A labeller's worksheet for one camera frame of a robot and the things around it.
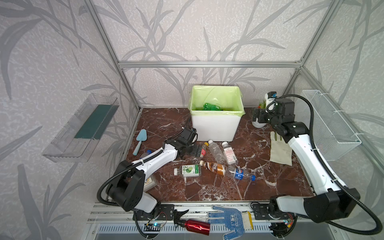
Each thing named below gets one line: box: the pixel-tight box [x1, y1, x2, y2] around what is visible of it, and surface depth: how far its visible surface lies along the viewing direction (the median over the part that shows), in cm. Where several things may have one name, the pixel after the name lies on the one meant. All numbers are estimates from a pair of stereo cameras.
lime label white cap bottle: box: [173, 164, 202, 177], surface depth 86 cm
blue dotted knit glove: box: [206, 205, 245, 240], surface depth 72 cm
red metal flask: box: [173, 209, 211, 236], surface depth 69 cm
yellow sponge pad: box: [241, 211, 254, 231], surface depth 72 cm
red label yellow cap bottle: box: [200, 142, 210, 158], surface depth 98 cm
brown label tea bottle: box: [199, 160, 226, 176], surface depth 86 cm
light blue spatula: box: [132, 129, 148, 156], surface depth 104 cm
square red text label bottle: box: [222, 141, 238, 165], surface depth 93 cm
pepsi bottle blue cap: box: [226, 166, 257, 182], surface depth 84 cm
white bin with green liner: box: [188, 85, 246, 142], surface depth 93 cm
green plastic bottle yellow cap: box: [203, 103, 223, 111], surface depth 98 cm
